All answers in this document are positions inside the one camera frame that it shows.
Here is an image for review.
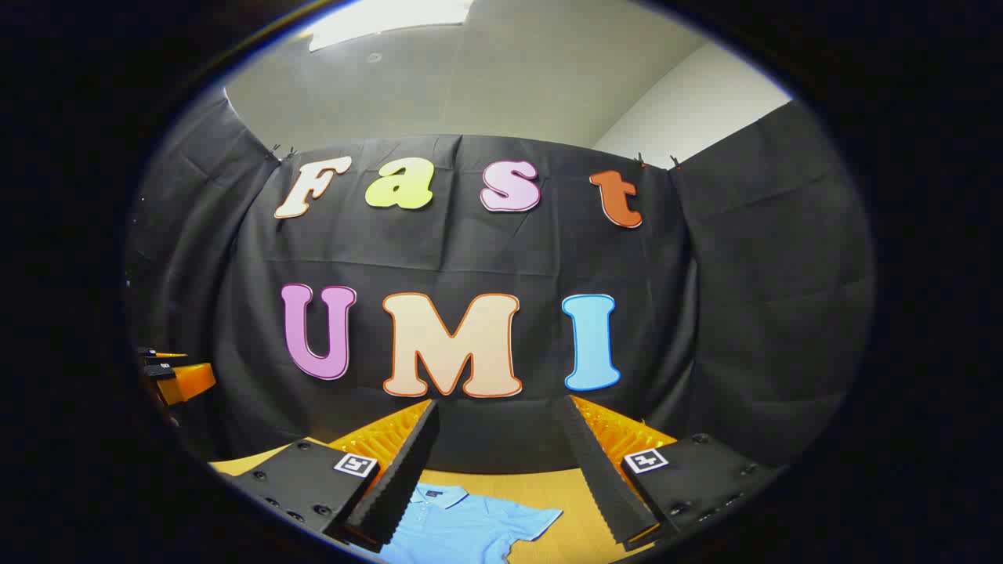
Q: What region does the black backdrop cloth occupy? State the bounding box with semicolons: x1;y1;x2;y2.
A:
125;86;877;475

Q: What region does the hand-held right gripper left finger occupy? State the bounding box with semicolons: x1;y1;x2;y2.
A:
212;398;441;553

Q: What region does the light blue T-shirt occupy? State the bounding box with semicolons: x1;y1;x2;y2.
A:
380;483;563;564

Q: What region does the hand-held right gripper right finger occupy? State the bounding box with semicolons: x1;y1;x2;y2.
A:
558;394;787;553

